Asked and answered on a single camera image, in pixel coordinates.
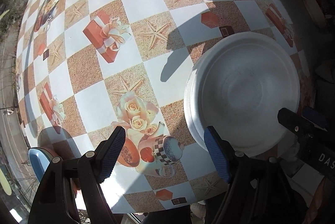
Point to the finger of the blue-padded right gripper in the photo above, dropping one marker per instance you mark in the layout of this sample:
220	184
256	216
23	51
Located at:
313	116

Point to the cream round bowl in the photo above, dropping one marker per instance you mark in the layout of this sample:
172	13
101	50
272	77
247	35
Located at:
238	86

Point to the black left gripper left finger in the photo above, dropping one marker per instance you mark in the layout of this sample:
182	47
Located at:
54	200

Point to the patterned checkered tablecloth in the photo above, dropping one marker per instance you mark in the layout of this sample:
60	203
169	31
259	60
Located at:
86	66

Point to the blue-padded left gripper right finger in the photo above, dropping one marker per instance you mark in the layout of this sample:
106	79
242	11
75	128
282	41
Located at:
258	190

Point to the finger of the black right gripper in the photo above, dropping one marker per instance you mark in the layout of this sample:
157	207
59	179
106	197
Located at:
303	128

